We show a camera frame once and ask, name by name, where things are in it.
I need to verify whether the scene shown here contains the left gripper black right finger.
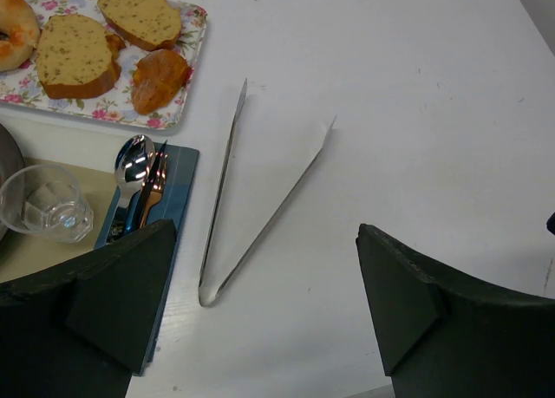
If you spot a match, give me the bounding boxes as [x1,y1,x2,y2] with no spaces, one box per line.
[356,224,554,397]

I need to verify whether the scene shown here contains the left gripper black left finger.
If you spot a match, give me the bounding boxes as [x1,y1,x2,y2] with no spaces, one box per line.
[1,219,176,397]

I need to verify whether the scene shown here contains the silver metal tongs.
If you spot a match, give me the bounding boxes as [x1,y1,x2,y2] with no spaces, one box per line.
[197,89,336,308]

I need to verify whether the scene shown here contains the glazed bagel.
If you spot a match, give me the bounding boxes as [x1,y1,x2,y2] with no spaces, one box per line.
[1,0,40,72]

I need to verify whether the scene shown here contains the small orange bread piece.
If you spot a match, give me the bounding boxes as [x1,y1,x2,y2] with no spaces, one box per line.
[131,49,192,115]

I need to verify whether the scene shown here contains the large speckled bread slice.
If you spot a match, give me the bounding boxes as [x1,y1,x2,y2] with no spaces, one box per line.
[36,14,126,99]

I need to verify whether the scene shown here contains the far speckled bread slice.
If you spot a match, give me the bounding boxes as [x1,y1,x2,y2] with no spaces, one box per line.
[97,0,182,51]

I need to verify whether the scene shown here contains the beige napkin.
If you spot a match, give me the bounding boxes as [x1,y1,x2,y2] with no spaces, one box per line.
[1,158,116,282]

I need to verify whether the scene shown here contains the clear drinking glass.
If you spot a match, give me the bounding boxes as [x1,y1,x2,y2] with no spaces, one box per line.
[1,164,94,244]

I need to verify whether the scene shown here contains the blue placemat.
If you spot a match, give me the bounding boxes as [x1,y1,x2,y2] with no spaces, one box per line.
[93,145,199,375]

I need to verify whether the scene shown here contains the silver spoon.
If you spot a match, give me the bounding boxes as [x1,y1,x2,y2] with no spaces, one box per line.
[107,134,155,243]

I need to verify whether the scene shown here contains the silver metal plate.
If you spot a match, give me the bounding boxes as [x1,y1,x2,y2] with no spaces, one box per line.
[1,126,25,239]

